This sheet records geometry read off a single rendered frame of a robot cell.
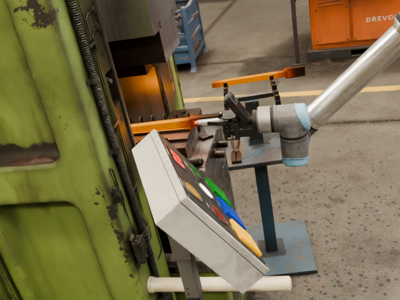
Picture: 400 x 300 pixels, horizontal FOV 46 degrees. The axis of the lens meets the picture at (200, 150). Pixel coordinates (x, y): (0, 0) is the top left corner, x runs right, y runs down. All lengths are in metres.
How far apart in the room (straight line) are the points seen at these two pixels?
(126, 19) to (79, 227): 0.63
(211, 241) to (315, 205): 1.94
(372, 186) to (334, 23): 2.43
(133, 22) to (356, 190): 1.97
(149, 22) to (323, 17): 3.82
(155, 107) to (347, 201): 1.42
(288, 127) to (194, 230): 0.72
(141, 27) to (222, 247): 0.68
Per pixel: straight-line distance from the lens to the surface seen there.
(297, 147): 1.58
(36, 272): 1.68
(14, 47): 1.28
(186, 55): 5.36
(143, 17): 1.34
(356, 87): 1.63
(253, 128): 1.57
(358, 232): 2.65
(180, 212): 0.88
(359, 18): 5.05
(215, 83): 2.18
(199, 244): 0.94
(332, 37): 5.10
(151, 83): 1.85
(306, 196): 2.92
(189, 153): 1.58
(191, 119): 1.59
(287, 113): 1.54
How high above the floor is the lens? 1.67
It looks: 28 degrees down
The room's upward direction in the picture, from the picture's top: 12 degrees counter-clockwise
